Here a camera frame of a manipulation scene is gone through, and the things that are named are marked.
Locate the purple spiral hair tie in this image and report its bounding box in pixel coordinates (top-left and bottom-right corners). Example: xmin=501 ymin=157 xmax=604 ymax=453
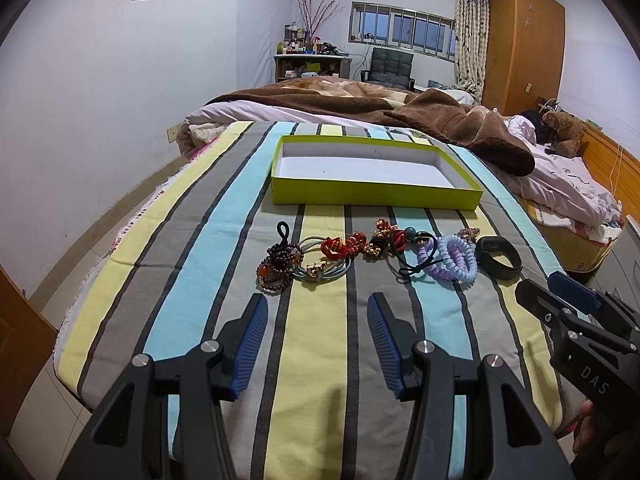
xmin=415 ymin=237 xmax=467 ymax=284

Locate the wall power socket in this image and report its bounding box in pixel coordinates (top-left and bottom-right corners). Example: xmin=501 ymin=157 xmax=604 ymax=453
xmin=166 ymin=122 xmax=186 ymax=143

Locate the pink floral duvet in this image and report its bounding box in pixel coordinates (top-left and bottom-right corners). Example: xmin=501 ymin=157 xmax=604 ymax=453
xmin=177 ymin=100 xmax=624 ymax=244

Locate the black hair tie with beads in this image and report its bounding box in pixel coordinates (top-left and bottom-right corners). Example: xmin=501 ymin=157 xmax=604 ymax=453
xmin=394 ymin=225 xmax=459 ymax=281

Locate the wooden door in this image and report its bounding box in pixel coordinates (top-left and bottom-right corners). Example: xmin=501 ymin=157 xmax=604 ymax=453
xmin=0 ymin=269 xmax=58 ymax=437

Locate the black office chair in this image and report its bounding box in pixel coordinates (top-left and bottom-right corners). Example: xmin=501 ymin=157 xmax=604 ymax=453
xmin=360 ymin=47 xmax=414 ymax=91

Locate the barred window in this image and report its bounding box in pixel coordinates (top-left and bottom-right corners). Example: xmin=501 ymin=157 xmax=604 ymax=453
xmin=348 ymin=1 xmax=456 ymax=62

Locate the green shallow cardboard box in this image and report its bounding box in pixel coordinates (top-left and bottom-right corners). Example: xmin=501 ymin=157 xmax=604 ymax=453
xmin=270 ymin=134 xmax=483 ymax=210

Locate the wooden bed headboard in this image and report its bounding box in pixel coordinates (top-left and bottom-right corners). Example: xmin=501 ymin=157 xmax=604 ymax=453
xmin=579 ymin=120 xmax=640 ymax=220

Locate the patterned window curtain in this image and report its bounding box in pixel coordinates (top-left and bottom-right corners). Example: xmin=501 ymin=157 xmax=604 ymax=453
xmin=454 ymin=0 xmax=490 ymax=103

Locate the striped bed cover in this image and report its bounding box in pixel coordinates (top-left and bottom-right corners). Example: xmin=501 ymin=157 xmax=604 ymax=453
xmin=54 ymin=122 xmax=582 ymax=479

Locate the red orange bead bracelet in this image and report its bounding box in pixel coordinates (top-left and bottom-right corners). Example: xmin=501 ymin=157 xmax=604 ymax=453
xmin=319 ymin=231 xmax=369 ymax=262

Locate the grey hair tie with flower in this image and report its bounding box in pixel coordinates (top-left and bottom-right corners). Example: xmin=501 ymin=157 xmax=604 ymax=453
xmin=290 ymin=237 xmax=354 ymax=284

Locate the brown fleece blanket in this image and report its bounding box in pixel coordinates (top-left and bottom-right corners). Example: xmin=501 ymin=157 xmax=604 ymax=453
xmin=213 ymin=76 xmax=535 ymax=177

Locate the brown teddy bear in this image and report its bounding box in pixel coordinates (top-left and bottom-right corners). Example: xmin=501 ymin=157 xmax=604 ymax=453
xmin=542 ymin=110 xmax=587 ymax=158

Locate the red gold bead charm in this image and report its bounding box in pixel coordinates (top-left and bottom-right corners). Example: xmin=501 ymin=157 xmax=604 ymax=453
xmin=363 ymin=218 xmax=409 ymax=259

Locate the cluttered desk shelf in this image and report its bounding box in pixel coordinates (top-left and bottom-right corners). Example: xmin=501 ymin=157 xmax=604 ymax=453
xmin=273 ymin=22 xmax=352 ymax=82

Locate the grey bedside cabinet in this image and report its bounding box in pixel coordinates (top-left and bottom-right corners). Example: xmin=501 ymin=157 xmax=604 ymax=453
xmin=587 ymin=214 xmax=640 ymax=310

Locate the purple branch decoration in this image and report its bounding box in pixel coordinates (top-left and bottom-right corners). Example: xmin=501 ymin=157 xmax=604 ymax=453
xmin=297 ymin=0 xmax=344 ymax=44

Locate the wooden wardrobe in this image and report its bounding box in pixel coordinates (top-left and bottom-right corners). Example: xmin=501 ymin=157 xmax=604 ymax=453
xmin=482 ymin=0 xmax=565 ymax=116

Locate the person's right hand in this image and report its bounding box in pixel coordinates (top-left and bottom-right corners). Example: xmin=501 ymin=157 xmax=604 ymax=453
xmin=572 ymin=401 xmax=596 ymax=455

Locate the dark bead bracelet with loop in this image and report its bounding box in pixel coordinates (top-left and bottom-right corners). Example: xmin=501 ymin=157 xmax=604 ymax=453
xmin=255 ymin=220 xmax=305 ymax=295

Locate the black smart wristband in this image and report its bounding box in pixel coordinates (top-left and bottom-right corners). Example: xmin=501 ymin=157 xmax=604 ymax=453
xmin=474 ymin=236 xmax=523 ymax=281

